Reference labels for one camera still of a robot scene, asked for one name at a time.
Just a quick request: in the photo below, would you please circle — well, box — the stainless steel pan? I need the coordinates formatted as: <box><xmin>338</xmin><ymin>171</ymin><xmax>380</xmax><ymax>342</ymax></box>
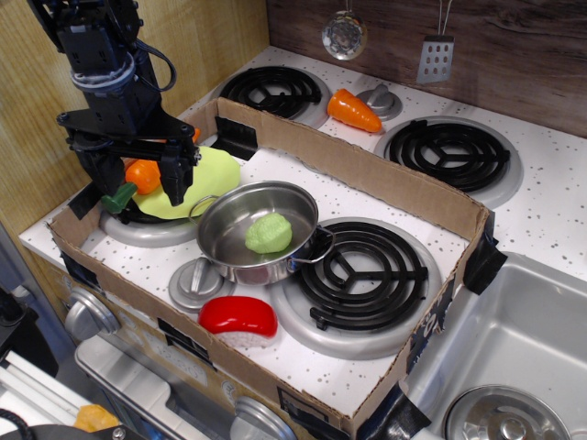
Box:
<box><xmin>188</xmin><ymin>181</ymin><xmax>336</xmax><ymax>285</ymax></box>

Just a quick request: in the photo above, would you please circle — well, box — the black burner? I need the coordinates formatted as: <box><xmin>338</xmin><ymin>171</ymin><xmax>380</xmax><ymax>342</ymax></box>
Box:
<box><xmin>373</xmin><ymin>116</ymin><xmax>524</xmax><ymax>209</ymax></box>
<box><xmin>212</xmin><ymin>66</ymin><xmax>331</xmax><ymax>128</ymax></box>
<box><xmin>270</xmin><ymin>217</ymin><xmax>442</xmax><ymax>360</ymax></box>

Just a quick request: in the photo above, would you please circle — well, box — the grey front stove knob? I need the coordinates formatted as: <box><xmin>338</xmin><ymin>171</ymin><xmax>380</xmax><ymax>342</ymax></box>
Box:
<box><xmin>168</xmin><ymin>258</ymin><xmax>236</xmax><ymax>314</ymax></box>

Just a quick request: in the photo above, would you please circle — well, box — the grey stove knob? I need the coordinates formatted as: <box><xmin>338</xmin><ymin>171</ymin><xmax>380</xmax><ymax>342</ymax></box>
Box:
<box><xmin>358</xmin><ymin>84</ymin><xmax>403</xmax><ymax>121</ymax></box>
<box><xmin>168</xmin><ymin>258</ymin><xmax>236</xmax><ymax>314</ymax></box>

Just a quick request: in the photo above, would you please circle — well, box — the orange toy carrot with stem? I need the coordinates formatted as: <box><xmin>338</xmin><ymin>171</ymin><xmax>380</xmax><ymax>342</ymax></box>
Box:
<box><xmin>101</xmin><ymin>127</ymin><xmax>202</xmax><ymax>215</ymax></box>

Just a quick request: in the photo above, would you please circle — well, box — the left oven knob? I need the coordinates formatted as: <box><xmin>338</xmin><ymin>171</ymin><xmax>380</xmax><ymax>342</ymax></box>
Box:
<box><xmin>64</xmin><ymin>287</ymin><xmax>121</xmax><ymax>341</ymax></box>

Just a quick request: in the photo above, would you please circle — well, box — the hanging metal strainer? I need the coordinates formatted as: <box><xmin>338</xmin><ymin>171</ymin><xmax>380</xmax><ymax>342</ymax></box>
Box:
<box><xmin>321</xmin><ymin>1</ymin><xmax>368</xmax><ymax>61</ymax></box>

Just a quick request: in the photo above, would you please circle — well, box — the sink drain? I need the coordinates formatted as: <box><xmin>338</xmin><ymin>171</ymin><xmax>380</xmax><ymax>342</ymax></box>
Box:
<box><xmin>443</xmin><ymin>385</ymin><xmax>570</xmax><ymax>440</ymax></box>

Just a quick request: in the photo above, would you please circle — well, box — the orange toy carrot piece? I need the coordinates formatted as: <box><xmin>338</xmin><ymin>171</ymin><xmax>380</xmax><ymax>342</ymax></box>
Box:
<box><xmin>327</xmin><ymin>89</ymin><xmax>382</xmax><ymax>133</ymax></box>

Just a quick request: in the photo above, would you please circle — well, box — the stainless steel sink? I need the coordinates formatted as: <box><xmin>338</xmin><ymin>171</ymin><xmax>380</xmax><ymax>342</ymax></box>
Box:
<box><xmin>407</xmin><ymin>254</ymin><xmax>586</xmax><ymax>439</ymax></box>

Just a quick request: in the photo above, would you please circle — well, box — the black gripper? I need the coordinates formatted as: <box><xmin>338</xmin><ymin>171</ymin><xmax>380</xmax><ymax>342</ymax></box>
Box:
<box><xmin>57</xmin><ymin>75</ymin><xmax>198</xmax><ymax>206</ymax></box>

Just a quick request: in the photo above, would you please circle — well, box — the back right black burner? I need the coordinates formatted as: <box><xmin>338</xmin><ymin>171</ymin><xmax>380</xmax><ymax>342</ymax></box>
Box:
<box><xmin>373</xmin><ymin>116</ymin><xmax>524</xmax><ymax>209</ymax></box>

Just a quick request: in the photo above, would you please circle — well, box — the oven knob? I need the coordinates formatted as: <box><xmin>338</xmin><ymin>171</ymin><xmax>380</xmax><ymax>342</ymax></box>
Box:
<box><xmin>64</xmin><ymin>287</ymin><xmax>121</xmax><ymax>341</ymax></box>
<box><xmin>229</xmin><ymin>396</ymin><xmax>296</xmax><ymax>440</ymax></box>

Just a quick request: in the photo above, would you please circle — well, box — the oven door handle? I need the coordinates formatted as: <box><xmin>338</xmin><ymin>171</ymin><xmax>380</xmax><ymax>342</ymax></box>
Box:
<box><xmin>75</xmin><ymin>336</ymin><xmax>206</xmax><ymax>439</ymax></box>

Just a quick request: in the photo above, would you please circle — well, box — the yellow-green cloth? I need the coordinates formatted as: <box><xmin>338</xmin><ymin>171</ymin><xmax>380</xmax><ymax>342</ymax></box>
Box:
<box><xmin>133</xmin><ymin>146</ymin><xmax>240</xmax><ymax>220</ymax></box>

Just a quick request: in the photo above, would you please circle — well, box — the yellow sponge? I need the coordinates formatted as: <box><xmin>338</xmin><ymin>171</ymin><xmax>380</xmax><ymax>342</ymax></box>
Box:
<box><xmin>73</xmin><ymin>404</ymin><xmax>120</xmax><ymax>433</ymax></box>

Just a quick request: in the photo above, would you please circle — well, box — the front right black burner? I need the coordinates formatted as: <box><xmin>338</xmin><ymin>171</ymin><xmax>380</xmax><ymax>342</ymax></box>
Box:
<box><xmin>270</xmin><ymin>217</ymin><xmax>442</xmax><ymax>360</ymax></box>

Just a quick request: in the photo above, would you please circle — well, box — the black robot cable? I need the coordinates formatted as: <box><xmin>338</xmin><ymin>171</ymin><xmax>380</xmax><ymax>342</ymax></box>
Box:
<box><xmin>132</xmin><ymin>38</ymin><xmax>178</xmax><ymax>93</ymax></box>

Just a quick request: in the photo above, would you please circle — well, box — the right oven knob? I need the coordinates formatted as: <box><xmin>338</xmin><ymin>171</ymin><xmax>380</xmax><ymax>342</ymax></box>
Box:
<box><xmin>229</xmin><ymin>396</ymin><xmax>296</xmax><ymax>440</ymax></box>

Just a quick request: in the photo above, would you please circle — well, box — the grey back stove knob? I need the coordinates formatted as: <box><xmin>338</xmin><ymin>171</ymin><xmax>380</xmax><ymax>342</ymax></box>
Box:
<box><xmin>358</xmin><ymin>84</ymin><xmax>403</xmax><ymax>121</ymax></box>

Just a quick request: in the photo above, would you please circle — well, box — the front left burner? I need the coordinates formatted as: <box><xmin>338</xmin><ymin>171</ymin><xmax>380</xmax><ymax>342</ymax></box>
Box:
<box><xmin>99</xmin><ymin>212</ymin><xmax>196</xmax><ymax>248</ymax></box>

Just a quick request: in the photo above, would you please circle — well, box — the back left black burner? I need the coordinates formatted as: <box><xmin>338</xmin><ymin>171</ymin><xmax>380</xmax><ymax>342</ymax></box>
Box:
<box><xmin>212</xmin><ymin>66</ymin><xmax>331</xmax><ymax>128</ymax></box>

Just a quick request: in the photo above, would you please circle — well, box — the red toy sushi piece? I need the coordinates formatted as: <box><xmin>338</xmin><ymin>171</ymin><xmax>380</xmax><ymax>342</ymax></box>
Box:
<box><xmin>197</xmin><ymin>296</ymin><xmax>279</xmax><ymax>347</ymax></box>

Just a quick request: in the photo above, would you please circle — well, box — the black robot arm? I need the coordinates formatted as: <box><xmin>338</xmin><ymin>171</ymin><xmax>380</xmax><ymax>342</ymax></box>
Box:
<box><xmin>28</xmin><ymin>1</ymin><xmax>200</xmax><ymax>206</ymax></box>

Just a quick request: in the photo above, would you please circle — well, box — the cardboard fence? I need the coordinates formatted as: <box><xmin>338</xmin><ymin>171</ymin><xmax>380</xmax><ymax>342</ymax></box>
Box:
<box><xmin>49</xmin><ymin>99</ymin><xmax>505</xmax><ymax>439</ymax></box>

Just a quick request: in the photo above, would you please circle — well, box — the light green toy broccoli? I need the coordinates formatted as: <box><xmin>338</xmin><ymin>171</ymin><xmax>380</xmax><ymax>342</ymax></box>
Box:
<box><xmin>245</xmin><ymin>213</ymin><xmax>293</xmax><ymax>254</ymax></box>

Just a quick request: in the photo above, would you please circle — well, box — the hanging metal spatula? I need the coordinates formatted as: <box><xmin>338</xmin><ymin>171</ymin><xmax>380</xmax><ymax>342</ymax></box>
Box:
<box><xmin>416</xmin><ymin>1</ymin><xmax>455</xmax><ymax>84</ymax></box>

